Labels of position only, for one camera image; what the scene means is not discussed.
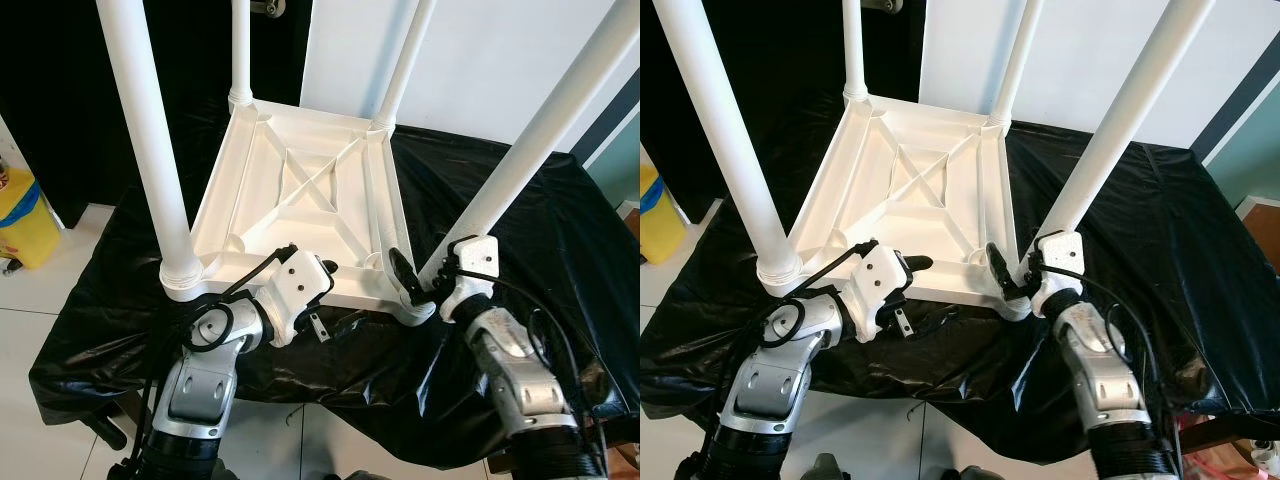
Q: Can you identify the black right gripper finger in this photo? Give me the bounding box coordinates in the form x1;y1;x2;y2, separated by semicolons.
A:
388;247;428;308
986;242;1023;301

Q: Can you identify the white plastic table leg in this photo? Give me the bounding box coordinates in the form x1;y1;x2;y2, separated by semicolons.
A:
417;0;641;293
374;0;437;136
94;0;207;303
989;0;1047;131
842;0;870;104
650;0;807;300
1019;0;1217;283
229;0;254;109

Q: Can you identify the black plastic table sheet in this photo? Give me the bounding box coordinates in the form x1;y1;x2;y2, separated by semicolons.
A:
30;123;641;471
640;118;1280;471

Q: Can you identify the brown wooden table leg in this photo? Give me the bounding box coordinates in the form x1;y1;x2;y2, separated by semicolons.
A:
1175;413;1280;457
85;398;143;453

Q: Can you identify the yellow cardboard box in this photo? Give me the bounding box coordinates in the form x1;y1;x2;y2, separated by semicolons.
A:
640;163;690;267
0;166;64;273

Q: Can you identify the black door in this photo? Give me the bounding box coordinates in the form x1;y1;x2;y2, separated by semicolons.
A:
0;0;314;228
640;0;927;223

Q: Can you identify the brown cardboard box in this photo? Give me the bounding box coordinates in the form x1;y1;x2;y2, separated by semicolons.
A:
1240;195;1280;243

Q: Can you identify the pink plastic bag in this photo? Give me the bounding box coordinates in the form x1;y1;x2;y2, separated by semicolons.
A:
598;443;641;480
1180;410;1280;480

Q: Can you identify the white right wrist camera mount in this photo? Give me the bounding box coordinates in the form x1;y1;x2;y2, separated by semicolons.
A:
440;237;500;323
1030;232;1087;321

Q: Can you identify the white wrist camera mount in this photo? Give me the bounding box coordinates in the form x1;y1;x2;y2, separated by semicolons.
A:
254;248;337;347
1030;232;1087;321
440;237;500;323
844;243;914;344

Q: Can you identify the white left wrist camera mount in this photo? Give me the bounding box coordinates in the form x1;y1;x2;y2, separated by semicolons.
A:
844;243;914;344
254;248;337;347

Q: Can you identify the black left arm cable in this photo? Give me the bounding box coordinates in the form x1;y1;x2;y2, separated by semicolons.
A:
710;238;881;471
135;243;299;471

